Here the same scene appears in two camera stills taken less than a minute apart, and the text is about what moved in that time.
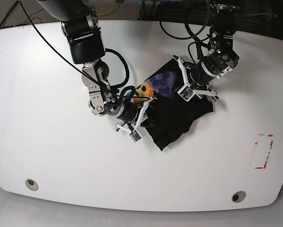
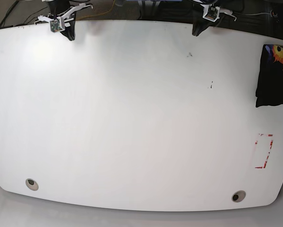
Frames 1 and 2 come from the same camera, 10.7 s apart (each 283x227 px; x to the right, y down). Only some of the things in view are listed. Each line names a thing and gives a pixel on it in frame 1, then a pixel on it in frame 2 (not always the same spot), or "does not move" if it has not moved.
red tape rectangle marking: (256, 143) does not move
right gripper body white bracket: (187, 91) → (219, 10)
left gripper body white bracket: (138, 132) → (62, 19)
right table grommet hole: (238, 196) does not move
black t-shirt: (169, 116) → (274, 84)
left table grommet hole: (31, 185) does not move
